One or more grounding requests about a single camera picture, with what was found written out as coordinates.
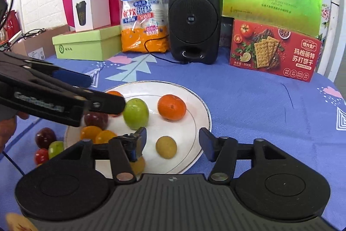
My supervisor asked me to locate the small red plum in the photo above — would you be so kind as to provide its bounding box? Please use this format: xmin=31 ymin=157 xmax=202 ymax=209
xmin=34 ymin=148 xmax=50 ymax=165

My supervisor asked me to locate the red kettle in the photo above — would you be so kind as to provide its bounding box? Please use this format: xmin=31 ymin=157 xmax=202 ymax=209
xmin=5 ymin=10 xmax=22 ymax=34

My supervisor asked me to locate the white round plate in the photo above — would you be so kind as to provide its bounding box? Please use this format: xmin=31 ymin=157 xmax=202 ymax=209
xmin=63 ymin=81 xmax=212 ymax=175

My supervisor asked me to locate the dark red plum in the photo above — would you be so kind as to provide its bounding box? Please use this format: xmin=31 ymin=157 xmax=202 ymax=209
xmin=84 ymin=112 xmax=109 ymax=131
xmin=35 ymin=127 xmax=57 ymax=149

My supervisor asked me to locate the green shoe box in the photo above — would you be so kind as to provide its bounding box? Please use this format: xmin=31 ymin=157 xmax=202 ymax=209
xmin=51 ymin=25 xmax=122 ymax=62

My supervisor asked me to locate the brown cardboard box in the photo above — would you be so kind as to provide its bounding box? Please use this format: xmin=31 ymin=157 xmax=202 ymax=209
xmin=12 ymin=25 xmax=71 ymax=60

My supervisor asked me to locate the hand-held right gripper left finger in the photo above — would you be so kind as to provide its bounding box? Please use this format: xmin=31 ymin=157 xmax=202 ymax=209
xmin=49 ymin=127 xmax=148 ymax=185

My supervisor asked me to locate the tangle of black cables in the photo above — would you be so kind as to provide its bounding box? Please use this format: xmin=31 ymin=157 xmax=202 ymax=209
xmin=20 ymin=30 xmax=42 ymax=40

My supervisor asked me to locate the green plum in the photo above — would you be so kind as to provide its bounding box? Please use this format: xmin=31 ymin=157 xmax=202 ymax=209
xmin=48 ymin=141 xmax=65 ymax=159
xmin=123 ymin=98 xmax=150 ymax=130

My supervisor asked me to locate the person's left hand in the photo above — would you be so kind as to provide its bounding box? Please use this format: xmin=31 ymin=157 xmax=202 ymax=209
xmin=0 ymin=111 xmax=29 ymax=153

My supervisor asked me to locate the black speaker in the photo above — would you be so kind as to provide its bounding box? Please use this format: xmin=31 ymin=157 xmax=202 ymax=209
xmin=168 ymin=0 xmax=222 ymax=65

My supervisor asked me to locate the red cracker box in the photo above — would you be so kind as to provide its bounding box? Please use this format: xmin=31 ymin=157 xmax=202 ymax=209
xmin=229 ymin=18 xmax=323 ymax=83

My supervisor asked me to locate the black speaker cable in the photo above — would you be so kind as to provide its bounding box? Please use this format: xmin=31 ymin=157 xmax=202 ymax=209
xmin=144 ymin=37 xmax=190 ymax=65

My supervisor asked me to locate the yellow-orange round fruit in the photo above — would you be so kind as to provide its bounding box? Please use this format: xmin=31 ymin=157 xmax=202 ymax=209
xmin=95 ymin=130 xmax=118 ymax=145

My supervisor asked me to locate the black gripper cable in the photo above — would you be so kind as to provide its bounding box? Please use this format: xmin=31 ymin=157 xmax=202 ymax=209
xmin=1 ymin=151 xmax=25 ymax=177

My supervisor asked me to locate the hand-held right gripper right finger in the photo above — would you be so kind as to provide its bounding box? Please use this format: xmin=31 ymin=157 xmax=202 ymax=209
xmin=199 ymin=128 xmax=298 ymax=183

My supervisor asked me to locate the white cup picture box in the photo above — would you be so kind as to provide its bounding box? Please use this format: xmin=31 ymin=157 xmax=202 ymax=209
xmin=71 ymin=0 xmax=111 ymax=33

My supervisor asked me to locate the blue printed tablecloth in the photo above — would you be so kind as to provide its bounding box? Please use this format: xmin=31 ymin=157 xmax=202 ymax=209
xmin=0 ymin=44 xmax=346 ymax=226

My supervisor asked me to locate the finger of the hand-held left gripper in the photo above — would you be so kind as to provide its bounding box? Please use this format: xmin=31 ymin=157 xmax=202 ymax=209
xmin=27 ymin=69 xmax=126 ymax=116
xmin=0 ymin=52 xmax=93 ymax=89

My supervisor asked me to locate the large orange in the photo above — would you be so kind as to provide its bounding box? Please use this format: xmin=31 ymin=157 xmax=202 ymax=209
xmin=157 ymin=94 xmax=187 ymax=121

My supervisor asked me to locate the small orange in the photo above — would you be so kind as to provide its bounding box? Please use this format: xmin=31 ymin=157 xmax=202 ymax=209
xmin=80 ymin=125 xmax=103 ymax=141

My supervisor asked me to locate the orange paper cup package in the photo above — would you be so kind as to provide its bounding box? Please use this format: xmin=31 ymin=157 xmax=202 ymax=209
xmin=119 ymin=0 xmax=170 ymax=53

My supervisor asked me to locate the tan longan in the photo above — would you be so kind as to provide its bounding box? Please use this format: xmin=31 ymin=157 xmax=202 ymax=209
xmin=130 ymin=157 xmax=146 ymax=175
xmin=156 ymin=136 xmax=178 ymax=160

